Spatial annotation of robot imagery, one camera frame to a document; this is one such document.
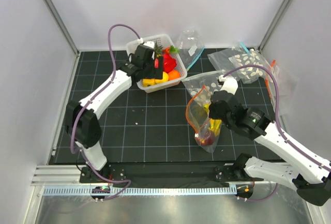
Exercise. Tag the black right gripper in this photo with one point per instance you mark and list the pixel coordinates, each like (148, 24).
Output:
(212, 114)

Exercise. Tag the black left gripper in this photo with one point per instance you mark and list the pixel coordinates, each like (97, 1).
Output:
(156, 73)

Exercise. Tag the yellow banana bunch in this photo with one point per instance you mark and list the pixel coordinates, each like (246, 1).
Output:
(215, 125)

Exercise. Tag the orange zipper clear bag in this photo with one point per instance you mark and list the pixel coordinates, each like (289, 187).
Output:
(199, 120)

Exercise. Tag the dark red plum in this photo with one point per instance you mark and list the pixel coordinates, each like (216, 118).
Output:
(207, 139)

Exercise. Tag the yellow lemon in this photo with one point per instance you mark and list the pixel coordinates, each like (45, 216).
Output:
(165, 78)

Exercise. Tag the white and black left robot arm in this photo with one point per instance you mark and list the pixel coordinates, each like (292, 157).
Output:
(82, 117)

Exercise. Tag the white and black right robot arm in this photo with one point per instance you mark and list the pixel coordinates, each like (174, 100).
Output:
(307, 173)

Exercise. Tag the white dotted clear bag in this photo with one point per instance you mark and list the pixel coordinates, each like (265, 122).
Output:
(200, 87)

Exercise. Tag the blue zipper clear bag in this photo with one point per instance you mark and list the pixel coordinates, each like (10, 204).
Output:
(190, 45)

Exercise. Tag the light blue zipper dotted bag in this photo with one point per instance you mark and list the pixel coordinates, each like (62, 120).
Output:
(234, 57)

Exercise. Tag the orange zipper bag at right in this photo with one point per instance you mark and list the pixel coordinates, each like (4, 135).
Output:
(287, 84)

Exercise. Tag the yellow bell pepper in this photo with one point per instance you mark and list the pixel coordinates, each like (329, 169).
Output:
(148, 82)

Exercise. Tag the red bell pepper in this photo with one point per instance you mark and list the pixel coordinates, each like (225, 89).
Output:
(169, 63)

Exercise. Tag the orange fruit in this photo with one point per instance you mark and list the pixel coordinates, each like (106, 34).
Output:
(174, 74)

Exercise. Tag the red strawberry with leaves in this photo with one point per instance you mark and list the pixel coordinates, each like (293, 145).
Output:
(170, 50)

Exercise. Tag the white plastic fruit basket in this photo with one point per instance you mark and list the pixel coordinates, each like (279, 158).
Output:
(165, 41)

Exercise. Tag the black cutting mat with grid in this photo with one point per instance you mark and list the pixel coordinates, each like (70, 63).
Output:
(152, 127)

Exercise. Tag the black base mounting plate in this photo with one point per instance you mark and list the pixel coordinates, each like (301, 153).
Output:
(201, 174)

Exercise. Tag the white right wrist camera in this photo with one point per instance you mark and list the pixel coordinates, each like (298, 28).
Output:
(228, 84)

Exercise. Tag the aluminium frame post left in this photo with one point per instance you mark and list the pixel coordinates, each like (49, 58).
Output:
(58, 20)

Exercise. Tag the aluminium frame post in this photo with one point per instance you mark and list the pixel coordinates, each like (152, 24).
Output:
(274, 23)
(58, 20)

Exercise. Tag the aluminium frame post right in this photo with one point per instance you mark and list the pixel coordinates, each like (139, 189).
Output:
(274, 23)

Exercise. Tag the aluminium extrusion rail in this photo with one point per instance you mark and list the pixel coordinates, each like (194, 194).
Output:
(55, 175)

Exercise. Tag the slotted white cable duct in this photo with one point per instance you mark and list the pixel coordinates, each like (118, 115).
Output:
(105, 192)

